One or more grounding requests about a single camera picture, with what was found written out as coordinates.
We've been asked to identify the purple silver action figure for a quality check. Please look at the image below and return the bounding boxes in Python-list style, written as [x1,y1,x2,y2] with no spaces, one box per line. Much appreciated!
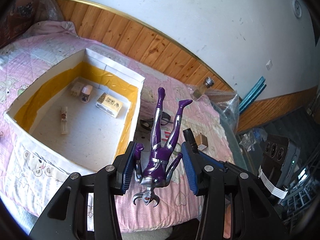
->
[132,87,193,206]

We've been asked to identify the pink cap bottle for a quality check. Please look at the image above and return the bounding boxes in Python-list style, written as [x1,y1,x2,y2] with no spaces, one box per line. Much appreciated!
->
[80,85,93,103]

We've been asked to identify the gold square tin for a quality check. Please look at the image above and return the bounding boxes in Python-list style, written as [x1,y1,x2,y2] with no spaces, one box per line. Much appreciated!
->
[195,134,208,151]

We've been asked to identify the black electronic device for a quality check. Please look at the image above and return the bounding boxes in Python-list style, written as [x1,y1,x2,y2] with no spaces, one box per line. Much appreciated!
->
[261,134,300,190]

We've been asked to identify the clear bubble wrap sheet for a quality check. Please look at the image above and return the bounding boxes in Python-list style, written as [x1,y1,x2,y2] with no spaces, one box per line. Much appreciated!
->
[182,89,247,169]

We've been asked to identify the red staples box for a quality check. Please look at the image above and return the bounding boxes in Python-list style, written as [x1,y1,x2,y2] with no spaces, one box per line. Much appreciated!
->
[161,129,170,143]

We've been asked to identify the black safety glasses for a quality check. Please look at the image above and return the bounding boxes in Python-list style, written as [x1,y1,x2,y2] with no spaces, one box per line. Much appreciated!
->
[139,112,172,131]

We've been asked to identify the glass spice jar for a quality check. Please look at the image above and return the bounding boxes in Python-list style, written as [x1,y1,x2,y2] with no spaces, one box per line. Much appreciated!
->
[191,77,214,101]

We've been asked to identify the teal flat boards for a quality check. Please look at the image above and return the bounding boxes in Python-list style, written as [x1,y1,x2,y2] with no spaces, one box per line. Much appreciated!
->
[239,76,266,115]

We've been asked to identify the white cardboard box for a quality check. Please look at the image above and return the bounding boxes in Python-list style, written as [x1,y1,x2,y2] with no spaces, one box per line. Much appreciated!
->
[4,47,144,173]

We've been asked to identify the white power adapter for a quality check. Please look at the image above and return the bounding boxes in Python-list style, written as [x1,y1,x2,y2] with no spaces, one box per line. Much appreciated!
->
[71,81,84,96]

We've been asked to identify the pink bear quilt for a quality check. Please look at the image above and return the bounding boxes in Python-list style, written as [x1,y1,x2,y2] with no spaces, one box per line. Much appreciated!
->
[0,19,235,238]

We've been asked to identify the dark picture toy box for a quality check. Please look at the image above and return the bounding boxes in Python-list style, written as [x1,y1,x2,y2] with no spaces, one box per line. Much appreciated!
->
[1,0,40,48]

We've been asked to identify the white ribbon cable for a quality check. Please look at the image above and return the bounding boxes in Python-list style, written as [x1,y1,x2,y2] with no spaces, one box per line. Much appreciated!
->
[257,166,290,200]

